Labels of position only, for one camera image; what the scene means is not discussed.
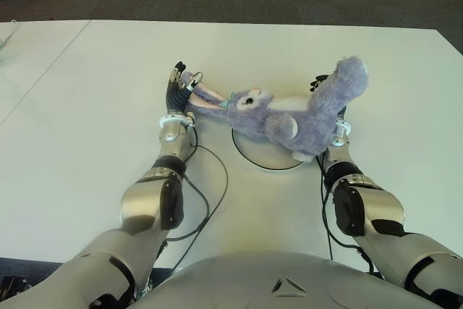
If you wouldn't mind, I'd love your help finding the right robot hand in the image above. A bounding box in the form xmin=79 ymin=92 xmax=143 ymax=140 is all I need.
xmin=309 ymin=75 xmax=331 ymax=93

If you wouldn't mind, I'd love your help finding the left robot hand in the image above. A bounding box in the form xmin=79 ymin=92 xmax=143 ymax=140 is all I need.
xmin=165 ymin=62 xmax=204 ymax=115

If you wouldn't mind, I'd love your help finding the purple plush bunny doll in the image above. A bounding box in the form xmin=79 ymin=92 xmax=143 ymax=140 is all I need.
xmin=179 ymin=56 xmax=370 ymax=164

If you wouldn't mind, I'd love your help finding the white plate black rim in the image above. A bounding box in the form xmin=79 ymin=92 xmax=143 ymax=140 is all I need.
xmin=231 ymin=126 xmax=308 ymax=172

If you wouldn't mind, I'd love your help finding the silver robot torso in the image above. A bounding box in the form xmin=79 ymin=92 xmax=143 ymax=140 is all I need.
xmin=126 ymin=250 xmax=446 ymax=309

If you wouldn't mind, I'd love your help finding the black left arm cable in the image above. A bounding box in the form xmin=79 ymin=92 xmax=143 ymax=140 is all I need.
xmin=155 ymin=124 xmax=229 ymax=274

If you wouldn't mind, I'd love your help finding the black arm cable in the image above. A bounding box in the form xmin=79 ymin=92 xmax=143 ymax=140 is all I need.
xmin=315 ymin=155 xmax=381 ymax=277
xmin=155 ymin=124 xmax=229 ymax=274

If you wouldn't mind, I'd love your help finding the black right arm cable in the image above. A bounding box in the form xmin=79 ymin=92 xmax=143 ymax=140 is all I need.
xmin=315 ymin=155 xmax=381 ymax=277

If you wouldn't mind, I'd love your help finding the thin white cable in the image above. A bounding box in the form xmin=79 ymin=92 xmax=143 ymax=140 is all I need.
xmin=0 ymin=19 xmax=19 ymax=46

